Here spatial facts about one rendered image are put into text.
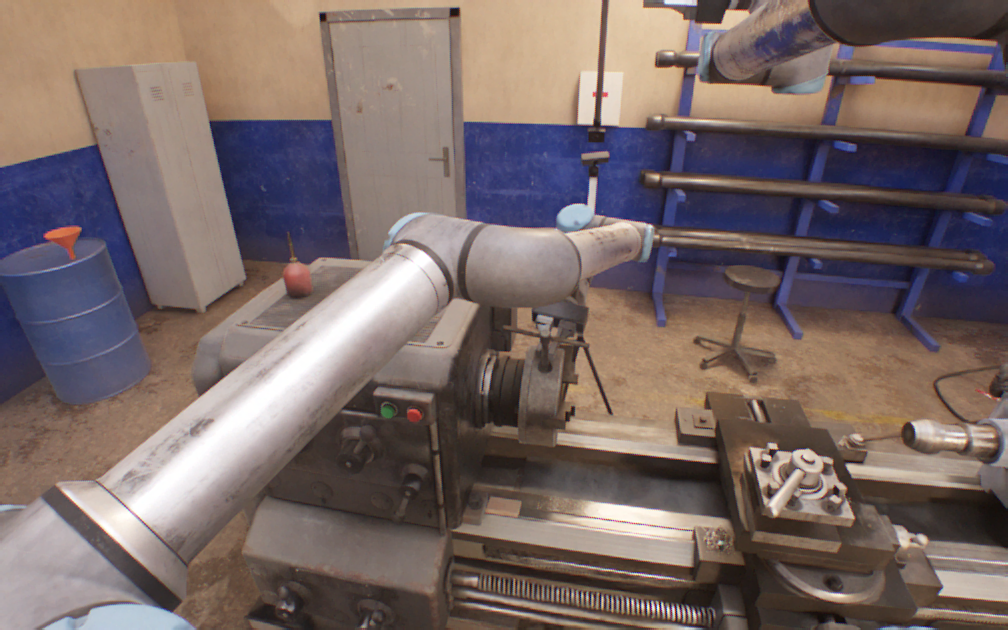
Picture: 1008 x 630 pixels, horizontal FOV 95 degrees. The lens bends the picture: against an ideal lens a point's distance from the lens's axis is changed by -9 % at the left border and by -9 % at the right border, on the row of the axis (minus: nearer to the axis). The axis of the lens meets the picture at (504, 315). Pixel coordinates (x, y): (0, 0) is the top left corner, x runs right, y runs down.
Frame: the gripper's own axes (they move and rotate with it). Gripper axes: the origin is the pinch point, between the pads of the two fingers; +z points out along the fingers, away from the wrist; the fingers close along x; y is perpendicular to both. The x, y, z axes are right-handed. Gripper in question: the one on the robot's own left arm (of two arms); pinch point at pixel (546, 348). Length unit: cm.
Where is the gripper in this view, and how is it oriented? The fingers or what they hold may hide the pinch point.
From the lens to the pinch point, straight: 118.3
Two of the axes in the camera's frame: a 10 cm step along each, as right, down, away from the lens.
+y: 0.8, 6.4, 7.6
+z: -3.5, 7.3, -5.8
